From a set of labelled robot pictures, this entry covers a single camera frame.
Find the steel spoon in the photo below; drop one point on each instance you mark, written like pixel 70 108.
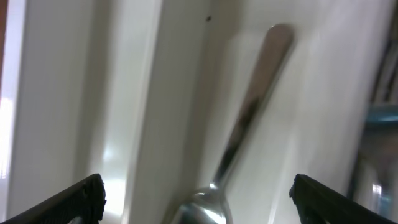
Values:
pixel 209 204

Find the white plastic cutlery tray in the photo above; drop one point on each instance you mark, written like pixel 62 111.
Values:
pixel 145 93

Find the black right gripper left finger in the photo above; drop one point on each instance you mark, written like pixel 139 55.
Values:
pixel 84 200

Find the steel fork underneath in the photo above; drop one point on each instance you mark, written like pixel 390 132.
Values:
pixel 381 117

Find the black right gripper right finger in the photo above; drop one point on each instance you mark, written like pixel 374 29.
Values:
pixel 317 203

